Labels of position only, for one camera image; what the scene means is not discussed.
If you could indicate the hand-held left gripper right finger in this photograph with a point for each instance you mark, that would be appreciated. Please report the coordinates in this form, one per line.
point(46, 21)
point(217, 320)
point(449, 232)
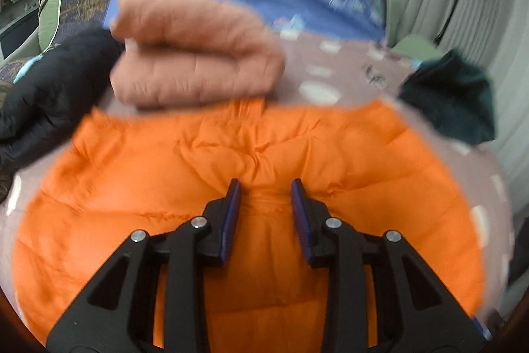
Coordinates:
point(301, 222)

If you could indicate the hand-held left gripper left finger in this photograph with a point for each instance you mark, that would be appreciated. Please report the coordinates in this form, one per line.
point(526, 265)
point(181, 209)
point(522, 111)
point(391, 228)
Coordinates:
point(229, 222)

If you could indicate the orange hooded puffer jacket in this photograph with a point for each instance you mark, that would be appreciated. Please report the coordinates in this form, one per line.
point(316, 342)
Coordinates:
point(165, 171)

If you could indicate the salmon pink garment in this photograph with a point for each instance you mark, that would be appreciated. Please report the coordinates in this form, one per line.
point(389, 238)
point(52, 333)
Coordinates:
point(198, 67)

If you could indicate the pink-brown deer-print blanket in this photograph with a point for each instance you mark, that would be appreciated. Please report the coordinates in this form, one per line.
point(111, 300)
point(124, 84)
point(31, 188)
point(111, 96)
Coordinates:
point(330, 63)

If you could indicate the dark green garment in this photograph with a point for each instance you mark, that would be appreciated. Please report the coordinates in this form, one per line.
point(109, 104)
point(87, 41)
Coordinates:
point(450, 100)

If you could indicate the black puffer jacket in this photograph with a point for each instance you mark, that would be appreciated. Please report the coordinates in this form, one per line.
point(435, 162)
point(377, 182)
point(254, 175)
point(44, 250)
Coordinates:
point(53, 88)

